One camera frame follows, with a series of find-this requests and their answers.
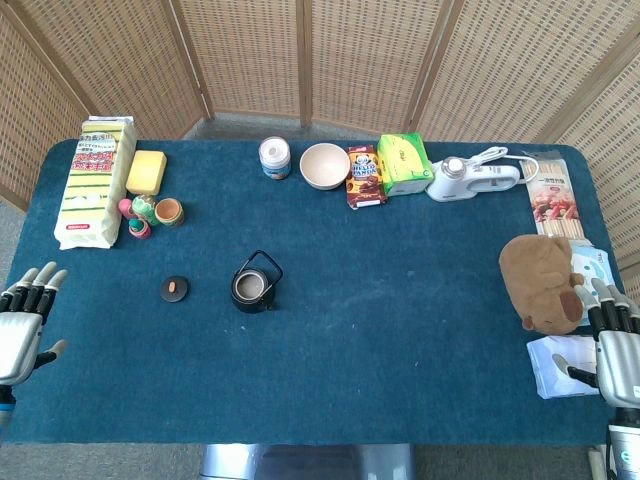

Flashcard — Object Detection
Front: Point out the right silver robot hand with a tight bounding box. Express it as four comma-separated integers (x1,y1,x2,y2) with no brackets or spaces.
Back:
552,278,640,409

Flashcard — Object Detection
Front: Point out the green nesting doll half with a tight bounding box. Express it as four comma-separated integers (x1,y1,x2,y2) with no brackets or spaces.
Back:
131,193,160,226

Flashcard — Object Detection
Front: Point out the long yellow sponge pack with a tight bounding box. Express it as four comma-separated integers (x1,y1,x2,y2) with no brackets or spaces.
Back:
53,115,138,251

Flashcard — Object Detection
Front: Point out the black teapot with handle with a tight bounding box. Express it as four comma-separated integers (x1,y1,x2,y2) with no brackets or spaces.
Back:
230,249,284,315

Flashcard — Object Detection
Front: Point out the white steamer power cable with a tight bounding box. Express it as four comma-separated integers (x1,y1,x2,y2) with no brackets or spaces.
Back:
467,146,544,186

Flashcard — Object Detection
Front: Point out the brown Hello Panda snack box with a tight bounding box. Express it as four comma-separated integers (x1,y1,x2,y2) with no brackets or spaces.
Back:
345,144,389,211

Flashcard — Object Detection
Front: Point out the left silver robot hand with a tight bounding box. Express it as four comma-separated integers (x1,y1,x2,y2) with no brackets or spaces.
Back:
0,260,69,386

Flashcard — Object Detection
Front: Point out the single yellow sponge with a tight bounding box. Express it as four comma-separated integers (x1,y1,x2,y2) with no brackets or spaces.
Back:
125,149,168,196

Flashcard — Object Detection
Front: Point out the green tissue pack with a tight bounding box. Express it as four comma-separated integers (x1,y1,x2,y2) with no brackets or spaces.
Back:
376,131,435,198

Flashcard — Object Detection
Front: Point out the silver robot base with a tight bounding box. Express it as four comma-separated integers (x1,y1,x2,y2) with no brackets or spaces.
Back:
199,443,416,480

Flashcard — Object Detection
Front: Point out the white tissue pack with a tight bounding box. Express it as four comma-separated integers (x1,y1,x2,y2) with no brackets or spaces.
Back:
526,334,614,400

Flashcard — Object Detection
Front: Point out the white handheld steamer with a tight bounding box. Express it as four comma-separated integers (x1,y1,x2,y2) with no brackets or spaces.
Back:
425,156,522,203

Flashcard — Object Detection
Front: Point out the brown plush toy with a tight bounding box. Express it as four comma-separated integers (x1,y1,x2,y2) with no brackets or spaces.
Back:
499,235,586,336

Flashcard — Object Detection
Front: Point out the light blue wipes pack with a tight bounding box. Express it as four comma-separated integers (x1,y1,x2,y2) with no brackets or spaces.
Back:
567,242,614,329

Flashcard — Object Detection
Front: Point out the white plastic jar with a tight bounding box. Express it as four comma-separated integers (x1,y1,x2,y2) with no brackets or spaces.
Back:
258,136,292,181

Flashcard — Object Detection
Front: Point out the woven rattan folding screen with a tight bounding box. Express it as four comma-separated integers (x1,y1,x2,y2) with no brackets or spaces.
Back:
0,0,640,271

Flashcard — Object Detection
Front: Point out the black teapot lid orange knob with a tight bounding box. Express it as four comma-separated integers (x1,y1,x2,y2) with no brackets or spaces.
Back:
160,275,190,303

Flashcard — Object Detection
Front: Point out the disposable chopsticks pack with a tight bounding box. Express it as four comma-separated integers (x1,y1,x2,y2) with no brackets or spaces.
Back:
518,151,585,239

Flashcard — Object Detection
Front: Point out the beige bowl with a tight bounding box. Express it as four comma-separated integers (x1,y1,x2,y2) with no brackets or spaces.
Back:
299,142,352,191

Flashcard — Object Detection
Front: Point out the blue carpet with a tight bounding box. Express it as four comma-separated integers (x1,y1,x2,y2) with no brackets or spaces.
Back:
0,138,626,446

